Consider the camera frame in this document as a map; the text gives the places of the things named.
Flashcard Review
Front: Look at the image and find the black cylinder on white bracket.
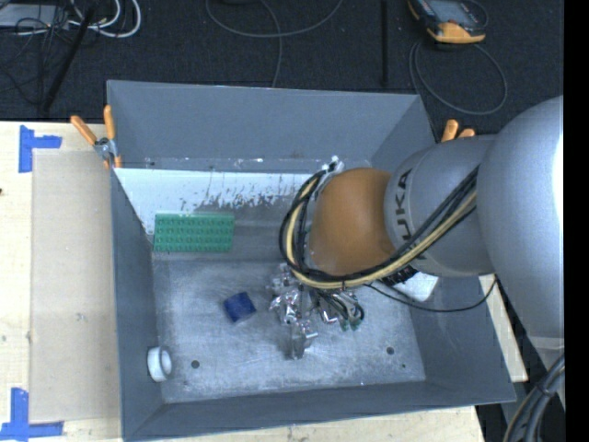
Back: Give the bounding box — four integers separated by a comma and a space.
375, 267, 439, 303

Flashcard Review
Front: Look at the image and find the green studded flat block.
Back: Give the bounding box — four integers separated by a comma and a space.
152, 213, 237, 254

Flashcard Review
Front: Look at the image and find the blue block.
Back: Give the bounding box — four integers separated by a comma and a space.
223, 291, 258, 324

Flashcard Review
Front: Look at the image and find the grey metal bin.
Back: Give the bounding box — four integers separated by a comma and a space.
106, 79, 517, 442

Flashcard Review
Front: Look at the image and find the white ring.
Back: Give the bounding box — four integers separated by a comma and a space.
146, 345, 174, 383

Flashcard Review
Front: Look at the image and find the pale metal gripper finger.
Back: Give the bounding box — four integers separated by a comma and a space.
283, 323, 301, 361
297, 319, 320, 356

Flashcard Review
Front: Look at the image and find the pale wood flat board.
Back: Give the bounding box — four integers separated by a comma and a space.
28, 148, 122, 425

